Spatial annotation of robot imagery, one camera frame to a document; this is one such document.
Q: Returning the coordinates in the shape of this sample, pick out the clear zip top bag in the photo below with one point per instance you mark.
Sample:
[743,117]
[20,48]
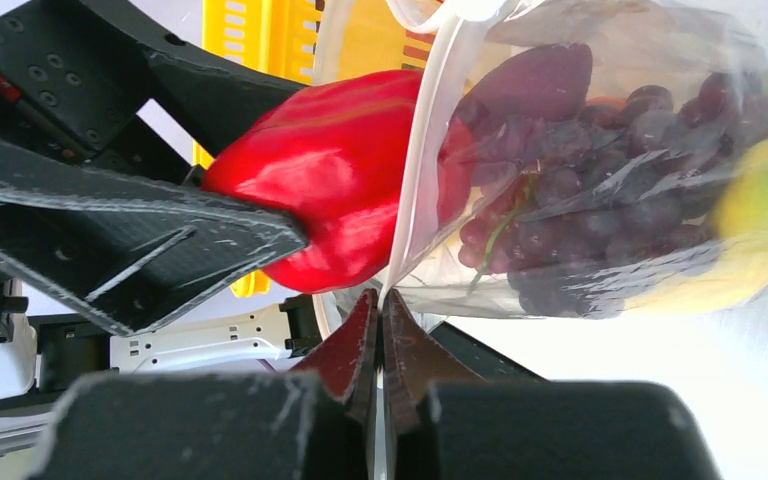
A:
[450,165]

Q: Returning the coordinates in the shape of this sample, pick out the dark purple grapes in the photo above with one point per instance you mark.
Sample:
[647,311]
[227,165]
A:
[613,200]

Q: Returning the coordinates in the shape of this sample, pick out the red bell pepper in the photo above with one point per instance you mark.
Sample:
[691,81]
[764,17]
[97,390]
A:
[333,156]

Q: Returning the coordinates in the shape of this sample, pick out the yellow banana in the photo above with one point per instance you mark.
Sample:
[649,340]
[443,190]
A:
[739,220]

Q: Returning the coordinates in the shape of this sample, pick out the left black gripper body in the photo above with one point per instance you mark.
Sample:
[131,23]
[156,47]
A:
[105,245]

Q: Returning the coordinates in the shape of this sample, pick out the yellow plastic basket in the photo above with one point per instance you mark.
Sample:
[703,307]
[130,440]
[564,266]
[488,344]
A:
[312,42]

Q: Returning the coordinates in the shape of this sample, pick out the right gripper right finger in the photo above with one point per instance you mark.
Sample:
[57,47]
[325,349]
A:
[412,362]

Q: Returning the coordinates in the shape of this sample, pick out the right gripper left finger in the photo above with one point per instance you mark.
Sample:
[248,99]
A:
[340,442]

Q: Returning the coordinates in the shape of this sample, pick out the purple sweet potato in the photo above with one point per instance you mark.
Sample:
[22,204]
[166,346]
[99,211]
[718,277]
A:
[548,82]

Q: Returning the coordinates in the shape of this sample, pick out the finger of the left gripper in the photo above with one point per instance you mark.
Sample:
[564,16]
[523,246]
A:
[229,239]
[85,68]

